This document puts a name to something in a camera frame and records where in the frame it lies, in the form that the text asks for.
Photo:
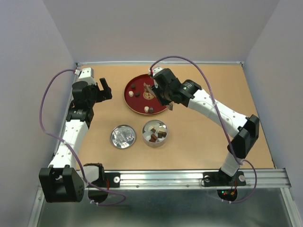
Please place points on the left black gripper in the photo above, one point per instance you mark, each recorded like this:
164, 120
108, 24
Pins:
103, 94

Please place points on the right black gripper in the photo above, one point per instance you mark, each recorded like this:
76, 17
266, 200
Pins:
156, 88

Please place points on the silver metal tongs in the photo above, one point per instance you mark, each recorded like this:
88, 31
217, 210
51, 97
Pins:
148, 88

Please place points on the white square chocolate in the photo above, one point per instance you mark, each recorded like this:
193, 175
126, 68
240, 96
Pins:
162, 130

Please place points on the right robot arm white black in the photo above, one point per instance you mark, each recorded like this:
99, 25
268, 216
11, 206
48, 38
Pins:
242, 131

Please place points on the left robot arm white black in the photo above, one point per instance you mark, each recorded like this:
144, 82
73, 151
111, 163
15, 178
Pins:
60, 181

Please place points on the red round tray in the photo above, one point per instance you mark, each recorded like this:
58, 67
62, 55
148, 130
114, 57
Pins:
145, 98

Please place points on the white paper cup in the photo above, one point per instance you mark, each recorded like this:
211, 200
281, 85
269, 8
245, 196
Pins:
161, 139
147, 135
155, 125

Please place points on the round silver tin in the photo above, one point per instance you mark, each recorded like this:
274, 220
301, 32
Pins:
156, 144

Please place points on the silver tin lid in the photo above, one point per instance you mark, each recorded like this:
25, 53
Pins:
123, 136

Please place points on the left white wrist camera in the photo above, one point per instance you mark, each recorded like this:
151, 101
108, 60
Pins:
87, 75

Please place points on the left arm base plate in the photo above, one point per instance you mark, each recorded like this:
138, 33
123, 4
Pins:
109, 180

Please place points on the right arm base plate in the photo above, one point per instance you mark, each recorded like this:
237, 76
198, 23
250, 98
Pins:
220, 179

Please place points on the aluminium mounting rail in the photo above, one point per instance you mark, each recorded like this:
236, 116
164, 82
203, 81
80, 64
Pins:
193, 179

